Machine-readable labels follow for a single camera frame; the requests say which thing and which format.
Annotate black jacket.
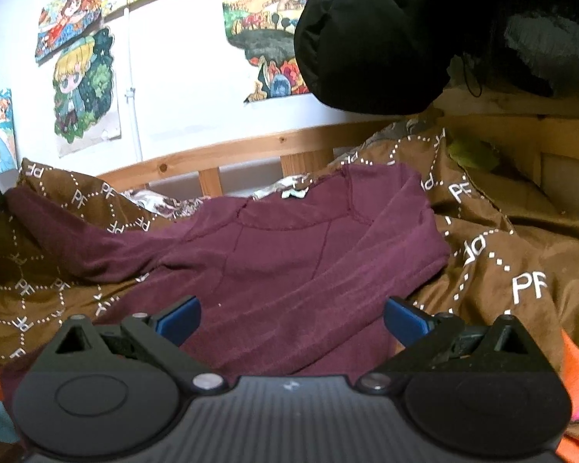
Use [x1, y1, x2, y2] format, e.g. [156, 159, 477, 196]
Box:
[293, 0, 579, 117]

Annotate maroon sweater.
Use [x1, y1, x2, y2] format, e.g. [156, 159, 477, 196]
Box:
[0, 161, 452, 411]

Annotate yellow-green cloth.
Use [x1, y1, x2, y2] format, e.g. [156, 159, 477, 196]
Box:
[446, 137, 500, 169]

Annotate brown patterned blanket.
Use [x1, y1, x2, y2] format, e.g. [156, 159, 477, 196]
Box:
[0, 128, 579, 372]

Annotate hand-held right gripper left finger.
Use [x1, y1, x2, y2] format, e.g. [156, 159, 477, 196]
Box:
[41, 296, 223, 392]

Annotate white wall pipe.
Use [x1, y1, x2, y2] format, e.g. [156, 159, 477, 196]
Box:
[123, 0, 143, 162]

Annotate red-haired figure wall poster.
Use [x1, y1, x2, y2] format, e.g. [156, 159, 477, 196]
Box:
[35, 0, 104, 66]

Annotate blond figure wall poster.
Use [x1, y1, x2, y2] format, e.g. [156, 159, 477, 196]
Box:
[52, 26, 122, 157]

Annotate wooden bed frame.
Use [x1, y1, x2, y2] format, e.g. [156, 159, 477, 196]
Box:
[96, 82, 579, 198]

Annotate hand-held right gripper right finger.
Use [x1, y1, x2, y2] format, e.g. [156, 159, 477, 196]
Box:
[357, 296, 553, 394]

